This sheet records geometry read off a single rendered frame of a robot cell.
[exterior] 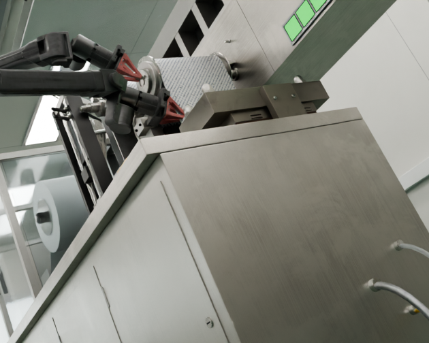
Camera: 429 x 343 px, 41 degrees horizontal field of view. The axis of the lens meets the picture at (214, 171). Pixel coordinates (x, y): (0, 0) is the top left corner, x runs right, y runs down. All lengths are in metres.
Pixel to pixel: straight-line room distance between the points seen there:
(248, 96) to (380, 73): 3.02
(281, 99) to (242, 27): 0.43
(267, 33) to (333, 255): 0.76
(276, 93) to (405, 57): 2.86
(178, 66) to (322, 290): 0.81
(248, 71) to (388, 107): 2.67
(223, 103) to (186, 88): 0.27
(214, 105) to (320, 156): 0.28
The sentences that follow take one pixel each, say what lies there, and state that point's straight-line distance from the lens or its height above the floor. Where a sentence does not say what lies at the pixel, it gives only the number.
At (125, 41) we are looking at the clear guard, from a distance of 2.37.
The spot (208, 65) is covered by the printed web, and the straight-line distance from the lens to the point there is 1.75.
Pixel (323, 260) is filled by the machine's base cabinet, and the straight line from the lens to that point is 1.24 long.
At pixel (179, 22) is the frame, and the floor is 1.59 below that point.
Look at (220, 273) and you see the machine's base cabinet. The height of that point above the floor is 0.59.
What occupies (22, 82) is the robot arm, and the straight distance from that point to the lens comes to 1.33.
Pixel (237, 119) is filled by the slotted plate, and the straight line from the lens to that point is 1.40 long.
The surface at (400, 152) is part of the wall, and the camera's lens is 4.38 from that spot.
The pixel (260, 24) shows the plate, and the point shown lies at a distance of 1.77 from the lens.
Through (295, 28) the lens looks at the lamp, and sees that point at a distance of 1.65.
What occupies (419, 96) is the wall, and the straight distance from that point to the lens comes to 4.24.
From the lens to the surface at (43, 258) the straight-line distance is 2.40.
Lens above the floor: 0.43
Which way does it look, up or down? 18 degrees up
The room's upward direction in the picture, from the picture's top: 25 degrees counter-clockwise
